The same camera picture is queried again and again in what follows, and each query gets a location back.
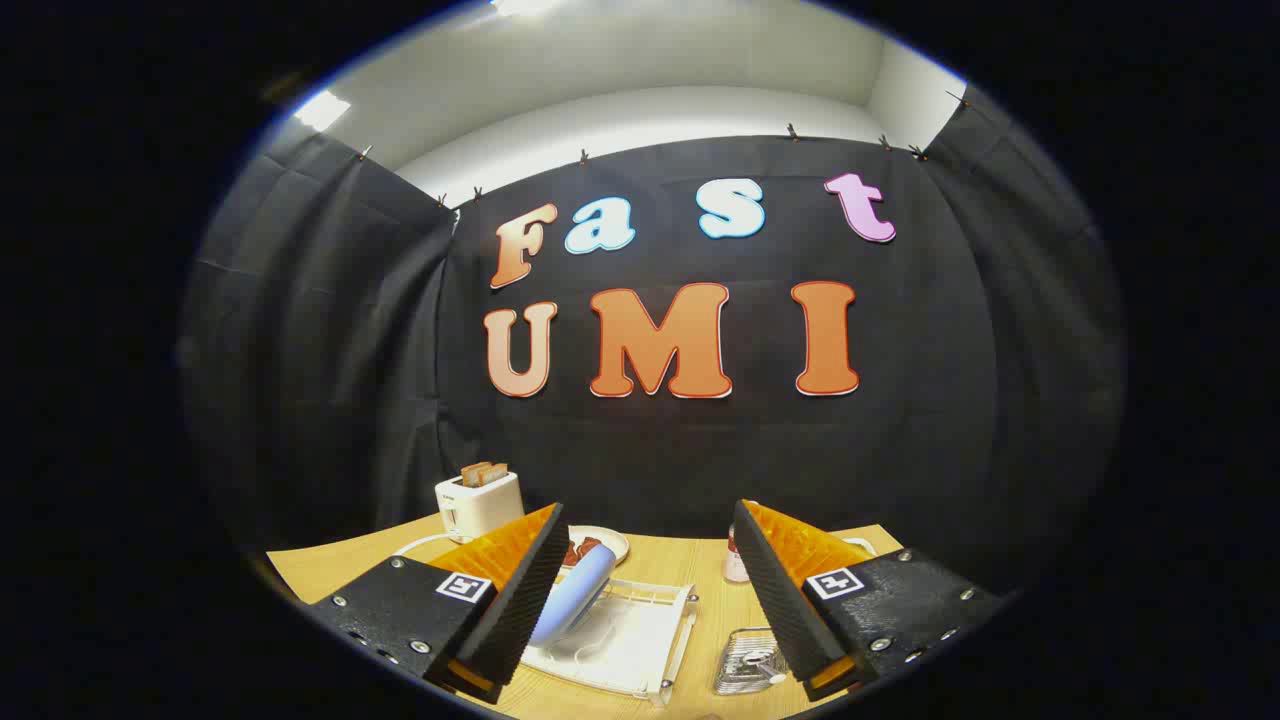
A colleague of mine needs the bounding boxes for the black backdrop cloth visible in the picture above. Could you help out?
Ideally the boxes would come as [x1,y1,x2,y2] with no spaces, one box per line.
[178,85,1129,601]

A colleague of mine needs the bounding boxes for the ceiling light panel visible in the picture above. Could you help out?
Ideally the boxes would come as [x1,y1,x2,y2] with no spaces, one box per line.
[293,90,352,132]

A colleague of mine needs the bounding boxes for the metal wire basket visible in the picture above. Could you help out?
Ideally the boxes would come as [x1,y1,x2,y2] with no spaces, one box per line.
[713,627,791,696]

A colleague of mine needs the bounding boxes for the white wire dish rack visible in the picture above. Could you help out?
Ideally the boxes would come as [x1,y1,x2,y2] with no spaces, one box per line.
[520,575,699,706]

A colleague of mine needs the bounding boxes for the white plate with meat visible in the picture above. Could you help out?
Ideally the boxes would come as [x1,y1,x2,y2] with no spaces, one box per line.
[560,525,631,569]

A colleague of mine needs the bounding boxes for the blue plate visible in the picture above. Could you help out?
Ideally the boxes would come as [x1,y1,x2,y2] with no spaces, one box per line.
[530,545,618,648]

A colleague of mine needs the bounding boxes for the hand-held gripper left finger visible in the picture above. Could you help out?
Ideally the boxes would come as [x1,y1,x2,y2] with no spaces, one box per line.
[308,503,571,704]

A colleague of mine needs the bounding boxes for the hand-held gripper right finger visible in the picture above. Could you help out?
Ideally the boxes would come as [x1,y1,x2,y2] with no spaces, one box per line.
[733,499,1006,701]

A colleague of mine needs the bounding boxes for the white toaster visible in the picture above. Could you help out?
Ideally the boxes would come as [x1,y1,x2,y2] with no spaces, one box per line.
[435,470,525,544]

